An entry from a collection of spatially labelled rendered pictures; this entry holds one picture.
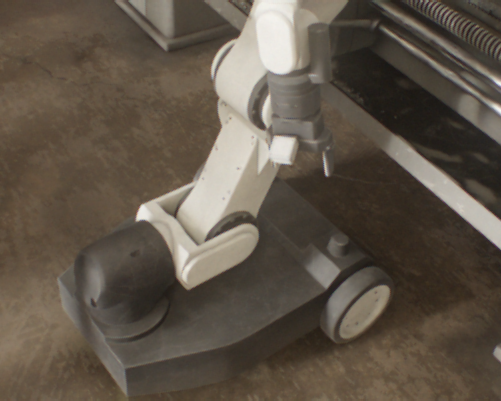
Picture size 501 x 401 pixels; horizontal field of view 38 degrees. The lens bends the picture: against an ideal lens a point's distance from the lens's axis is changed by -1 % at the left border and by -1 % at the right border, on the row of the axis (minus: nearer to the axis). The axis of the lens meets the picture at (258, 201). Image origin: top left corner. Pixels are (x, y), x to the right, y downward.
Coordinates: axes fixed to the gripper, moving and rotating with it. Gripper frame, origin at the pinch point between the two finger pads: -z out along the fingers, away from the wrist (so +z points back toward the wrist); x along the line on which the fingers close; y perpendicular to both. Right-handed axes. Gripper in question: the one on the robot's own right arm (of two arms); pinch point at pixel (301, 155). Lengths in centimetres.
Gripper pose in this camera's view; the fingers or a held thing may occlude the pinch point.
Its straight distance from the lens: 136.5
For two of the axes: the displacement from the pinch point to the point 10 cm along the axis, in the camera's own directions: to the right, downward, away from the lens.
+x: 9.1, 1.6, -3.8
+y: 4.0, -6.0, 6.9
